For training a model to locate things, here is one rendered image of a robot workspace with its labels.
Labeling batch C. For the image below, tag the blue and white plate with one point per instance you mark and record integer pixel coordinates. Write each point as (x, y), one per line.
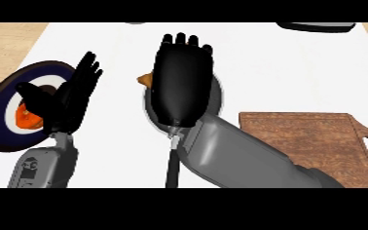
(13, 87)

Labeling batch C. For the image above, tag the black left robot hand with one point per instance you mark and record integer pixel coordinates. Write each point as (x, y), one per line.
(67, 107)

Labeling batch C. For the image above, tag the orange food item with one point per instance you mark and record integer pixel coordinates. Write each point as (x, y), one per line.
(27, 118)

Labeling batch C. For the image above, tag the black flat appliance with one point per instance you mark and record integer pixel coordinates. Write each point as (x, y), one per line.
(317, 27)

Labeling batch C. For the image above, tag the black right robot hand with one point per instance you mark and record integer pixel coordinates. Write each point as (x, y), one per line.
(182, 84)

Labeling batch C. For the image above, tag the brown croissant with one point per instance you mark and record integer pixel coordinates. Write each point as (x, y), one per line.
(147, 79)

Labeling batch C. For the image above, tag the brown wooden cutting board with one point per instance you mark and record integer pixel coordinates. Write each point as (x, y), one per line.
(311, 139)

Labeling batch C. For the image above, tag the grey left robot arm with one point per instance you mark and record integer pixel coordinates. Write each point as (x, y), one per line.
(45, 165)

